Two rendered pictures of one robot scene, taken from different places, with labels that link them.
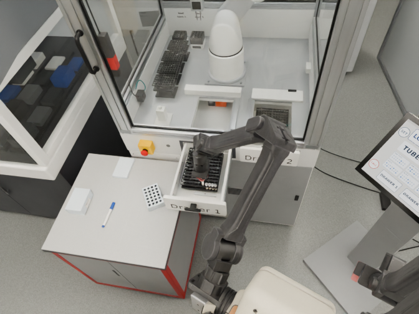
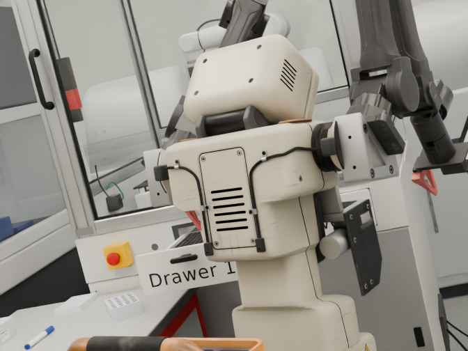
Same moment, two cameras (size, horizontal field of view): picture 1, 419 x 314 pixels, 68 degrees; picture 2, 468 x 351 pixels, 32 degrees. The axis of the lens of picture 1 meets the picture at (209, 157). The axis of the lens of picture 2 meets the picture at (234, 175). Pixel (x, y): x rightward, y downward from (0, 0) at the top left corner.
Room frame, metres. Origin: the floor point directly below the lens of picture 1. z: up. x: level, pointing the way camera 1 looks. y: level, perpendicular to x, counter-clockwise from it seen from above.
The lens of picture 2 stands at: (-1.40, -0.02, 1.34)
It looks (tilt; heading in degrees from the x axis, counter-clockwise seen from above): 7 degrees down; 359
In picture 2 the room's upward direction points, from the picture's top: 14 degrees counter-clockwise
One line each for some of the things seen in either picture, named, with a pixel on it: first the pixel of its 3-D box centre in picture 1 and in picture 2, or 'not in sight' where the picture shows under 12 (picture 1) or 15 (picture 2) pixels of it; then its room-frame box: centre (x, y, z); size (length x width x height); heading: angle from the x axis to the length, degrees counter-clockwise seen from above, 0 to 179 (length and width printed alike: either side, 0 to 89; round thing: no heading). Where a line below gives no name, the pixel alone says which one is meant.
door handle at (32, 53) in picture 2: (86, 55); (40, 79); (1.09, 0.42, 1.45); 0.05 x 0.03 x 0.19; 164
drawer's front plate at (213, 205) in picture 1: (195, 205); (191, 267); (0.68, 0.10, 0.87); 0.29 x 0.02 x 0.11; 74
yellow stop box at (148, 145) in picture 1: (146, 147); (118, 255); (1.07, 0.33, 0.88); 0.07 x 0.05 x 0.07; 74
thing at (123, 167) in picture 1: (123, 167); (76, 303); (1.03, 0.48, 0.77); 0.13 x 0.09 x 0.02; 163
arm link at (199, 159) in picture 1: (199, 155); not in sight; (0.78, 0.04, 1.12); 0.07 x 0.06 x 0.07; 175
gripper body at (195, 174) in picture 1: (200, 164); not in sight; (0.77, 0.04, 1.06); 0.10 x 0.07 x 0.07; 164
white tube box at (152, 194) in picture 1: (153, 197); (123, 306); (0.81, 0.31, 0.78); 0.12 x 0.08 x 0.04; 15
